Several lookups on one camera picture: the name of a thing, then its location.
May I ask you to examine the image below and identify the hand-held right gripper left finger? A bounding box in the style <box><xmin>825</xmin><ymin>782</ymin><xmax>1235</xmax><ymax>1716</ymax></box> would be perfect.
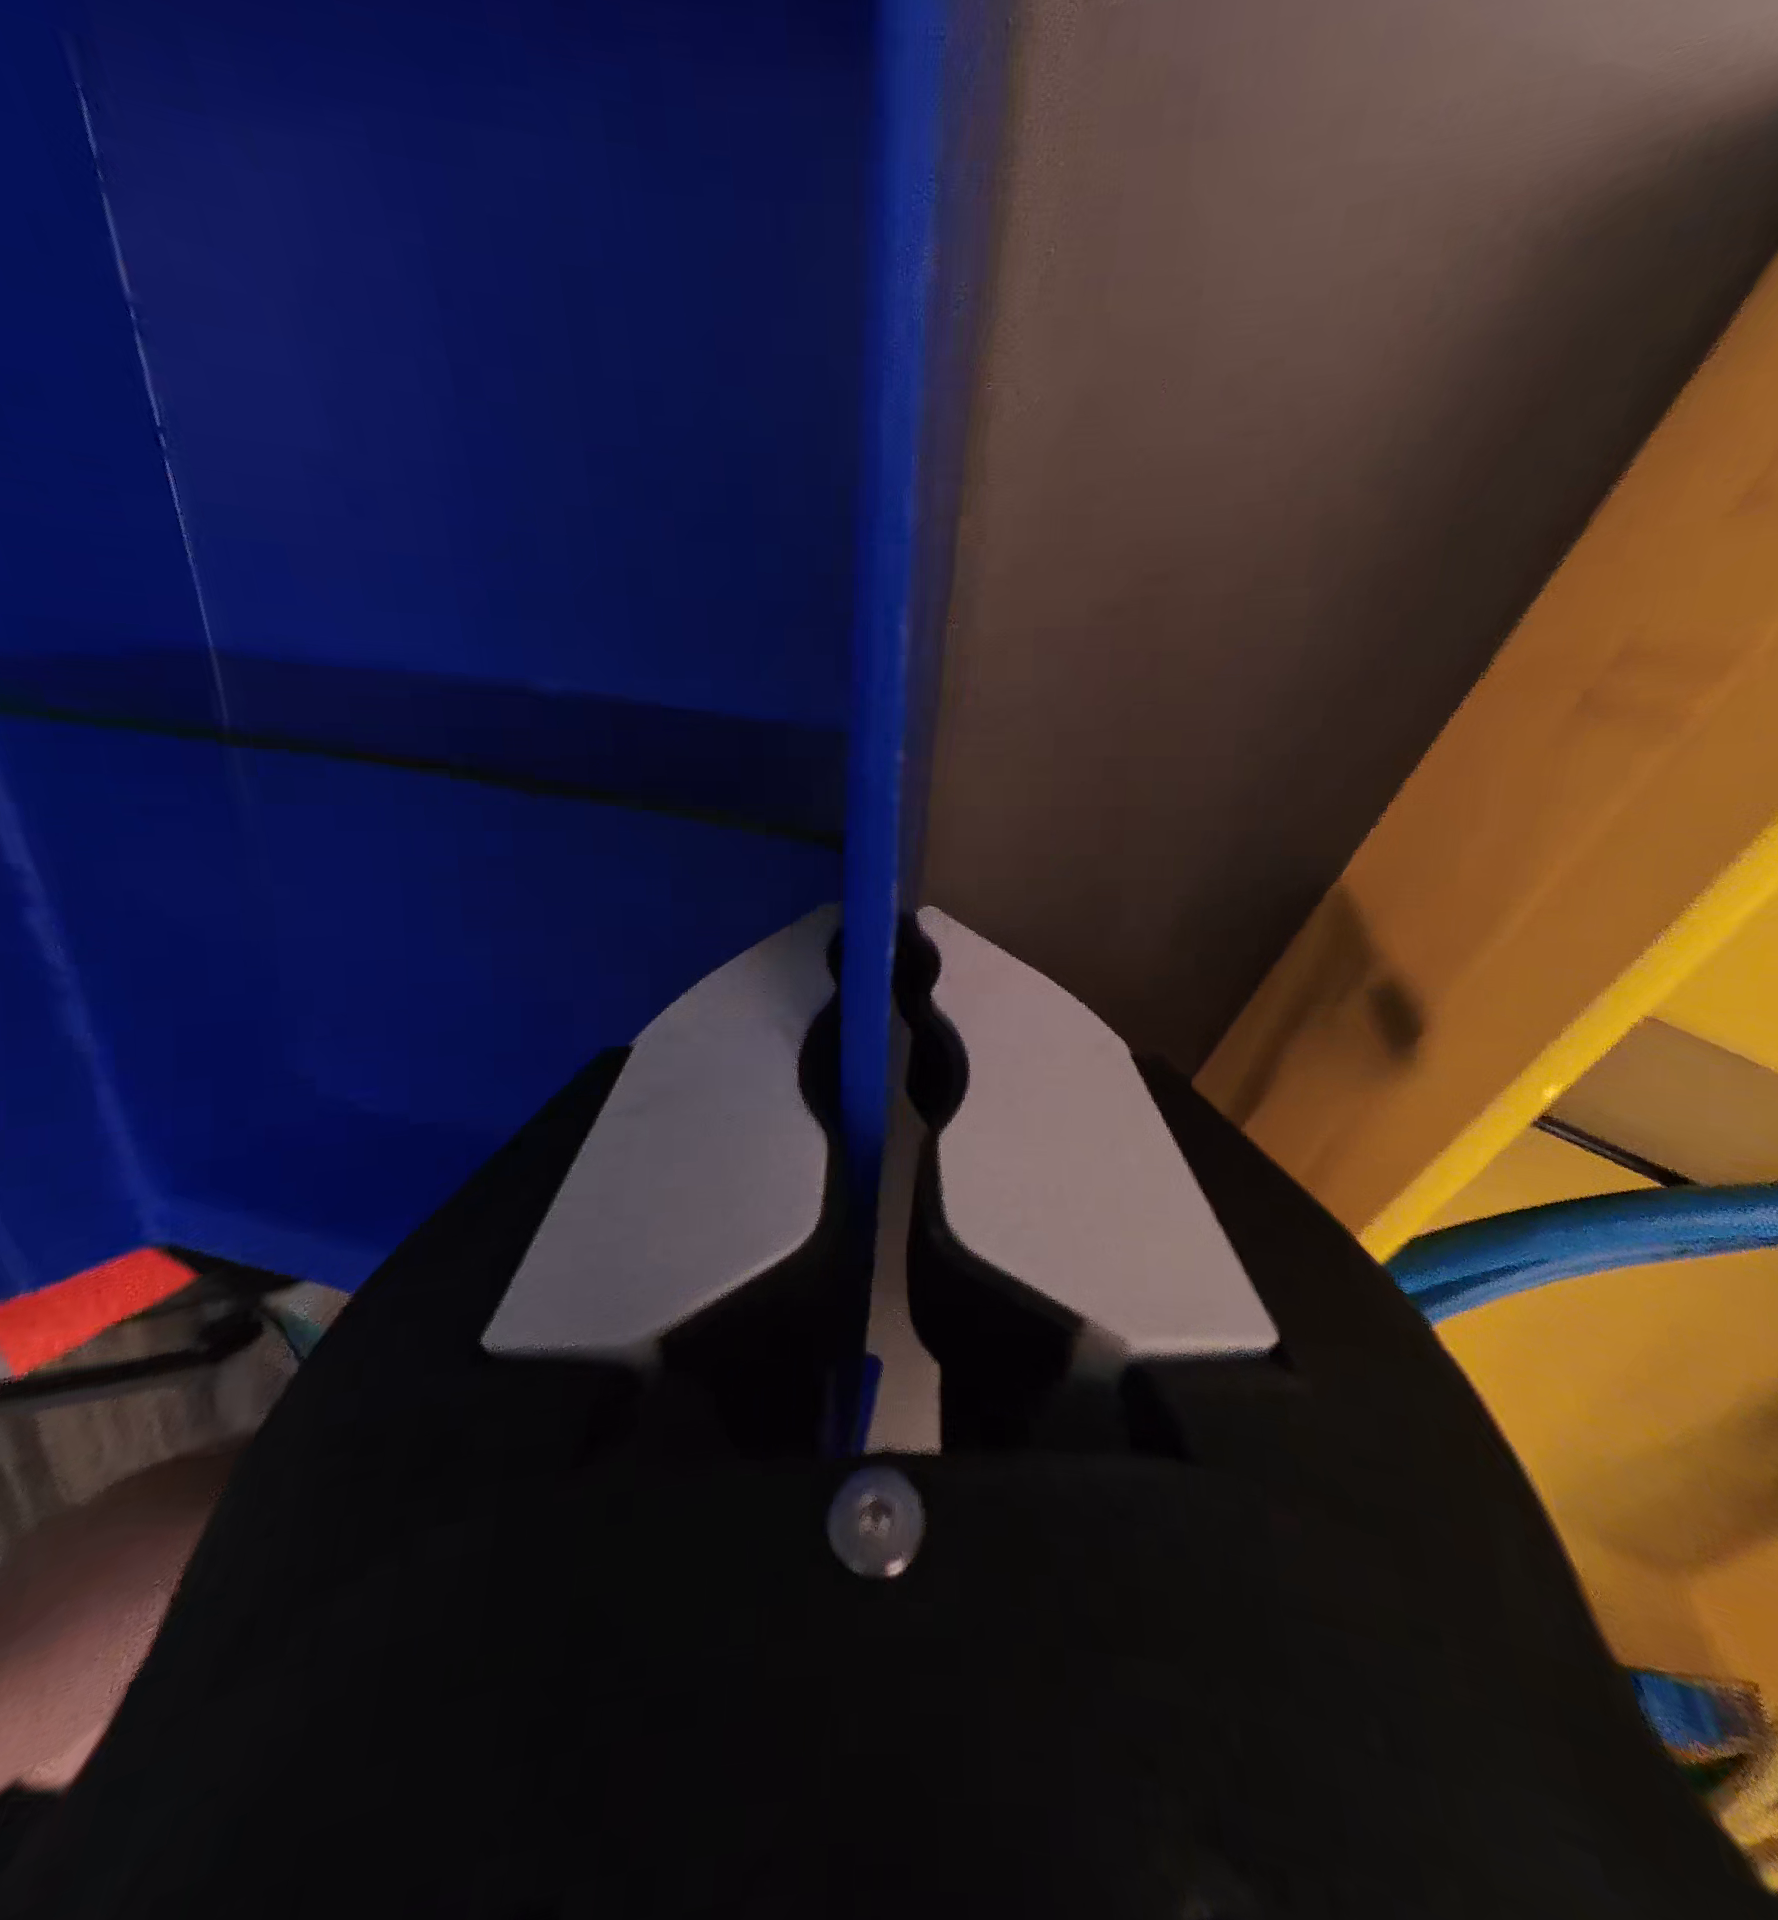
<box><xmin>483</xmin><ymin>905</ymin><xmax>854</xmax><ymax>1459</ymax></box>

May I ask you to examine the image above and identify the blue ethernet cable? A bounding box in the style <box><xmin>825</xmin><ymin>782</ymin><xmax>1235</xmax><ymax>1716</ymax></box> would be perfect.
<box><xmin>1382</xmin><ymin>1181</ymin><xmax>1778</xmax><ymax>1778</ymax></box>

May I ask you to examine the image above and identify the person's left forearm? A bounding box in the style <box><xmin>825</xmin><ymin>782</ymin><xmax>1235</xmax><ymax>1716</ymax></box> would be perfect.
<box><xmin>0</xmin><ymin>1440</ymin><xmax>232</xmax><ymax>1801</ymax></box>

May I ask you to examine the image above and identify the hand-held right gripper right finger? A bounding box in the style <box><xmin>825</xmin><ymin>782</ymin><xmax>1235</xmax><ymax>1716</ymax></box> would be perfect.
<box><xmin>900</xmin><ymin>905</ymin><xmax>1278</xmax><ymax>1459</ymax></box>

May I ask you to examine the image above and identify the blue plastic bin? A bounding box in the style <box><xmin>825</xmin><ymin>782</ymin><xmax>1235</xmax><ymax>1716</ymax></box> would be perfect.
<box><xmin>0</xmin><ymin>0</ymin><xmax>1020</xmax><ymax>1459</ymax></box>

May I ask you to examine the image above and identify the orange object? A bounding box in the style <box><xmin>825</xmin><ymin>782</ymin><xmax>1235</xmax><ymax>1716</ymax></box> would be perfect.
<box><xmin>0</xmin><ymin>1244</ymin><xmax>209</xmax><ymax>1426</ymax></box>

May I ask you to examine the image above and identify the yellow plastic bin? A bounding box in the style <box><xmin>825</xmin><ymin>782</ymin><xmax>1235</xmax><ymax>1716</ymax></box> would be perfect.
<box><xmin>1195</xmin><ymin>151</ymin><xmax>1778</xmax><ymax>1920</ymax></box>

